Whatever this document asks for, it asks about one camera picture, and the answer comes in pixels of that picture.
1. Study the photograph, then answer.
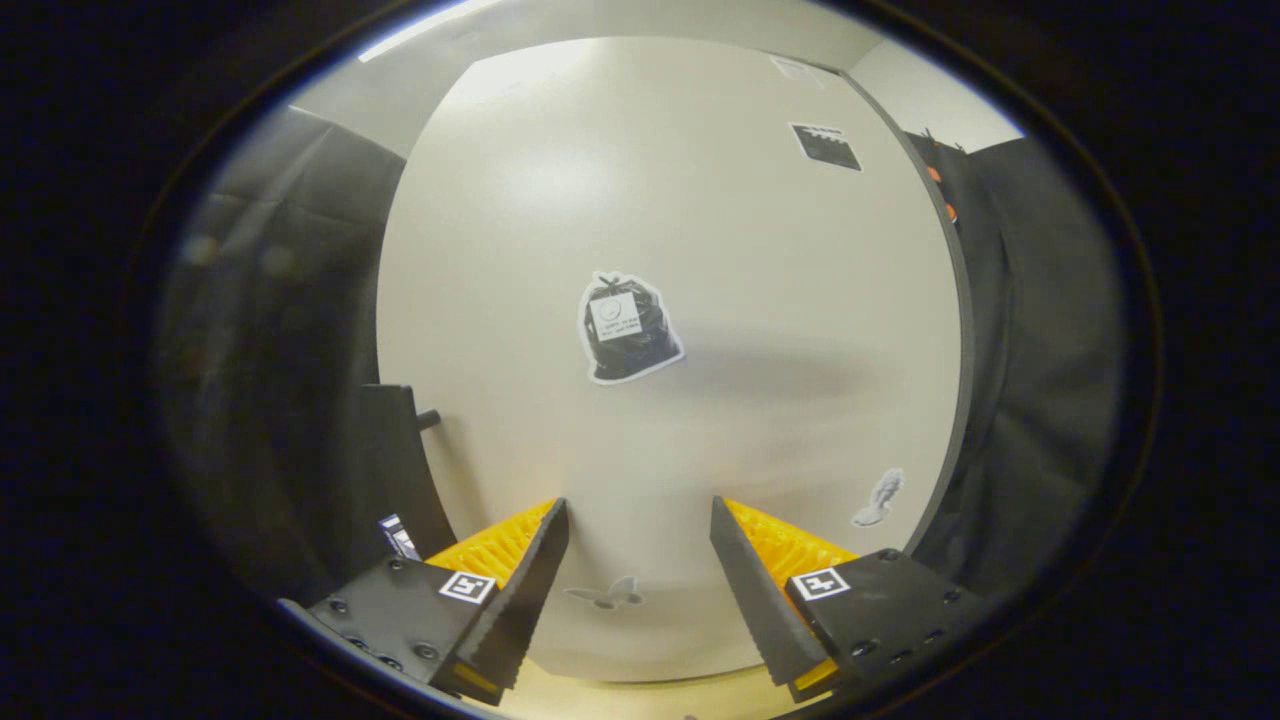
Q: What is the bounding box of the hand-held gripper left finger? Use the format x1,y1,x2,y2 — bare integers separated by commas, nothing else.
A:
278,497,571,706

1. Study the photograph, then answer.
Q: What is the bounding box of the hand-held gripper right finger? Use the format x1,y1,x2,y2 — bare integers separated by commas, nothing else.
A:
710,495,1001,704

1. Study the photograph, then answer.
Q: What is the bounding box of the black door handle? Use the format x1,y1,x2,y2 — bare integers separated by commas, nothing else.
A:
355,383,459,571

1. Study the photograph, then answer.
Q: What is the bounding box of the white shoe cabinet door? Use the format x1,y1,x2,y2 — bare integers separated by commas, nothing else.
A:
375,37,966,684

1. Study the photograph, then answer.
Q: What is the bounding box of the grey book set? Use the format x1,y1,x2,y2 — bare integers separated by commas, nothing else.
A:
378,513,423,563

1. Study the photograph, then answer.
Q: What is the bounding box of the grey shoe cabinet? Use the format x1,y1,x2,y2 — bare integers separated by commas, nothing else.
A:
840,70,977,556

